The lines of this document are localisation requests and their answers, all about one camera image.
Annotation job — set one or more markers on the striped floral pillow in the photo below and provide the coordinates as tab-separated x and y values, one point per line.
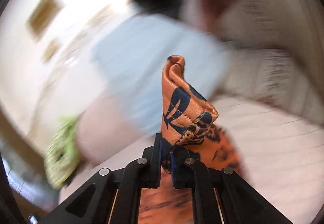
272	76

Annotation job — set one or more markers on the orange black floral garment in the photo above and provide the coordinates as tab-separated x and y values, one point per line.
189	122

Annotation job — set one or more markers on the small beige wall switch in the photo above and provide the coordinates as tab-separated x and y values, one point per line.
51	49

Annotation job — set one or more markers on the striped floral blanket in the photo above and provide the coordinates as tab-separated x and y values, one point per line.
296	25

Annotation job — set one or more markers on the green patterned cloth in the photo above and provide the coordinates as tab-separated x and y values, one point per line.
62	157

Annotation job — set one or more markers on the large beige wall plate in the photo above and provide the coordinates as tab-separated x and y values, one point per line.
42	16

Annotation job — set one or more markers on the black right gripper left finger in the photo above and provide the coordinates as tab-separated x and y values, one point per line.
112	196

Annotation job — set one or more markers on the light blue pillow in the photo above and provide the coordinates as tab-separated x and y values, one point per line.
132	57

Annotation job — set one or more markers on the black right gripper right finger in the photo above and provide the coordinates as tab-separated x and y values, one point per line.
220	196

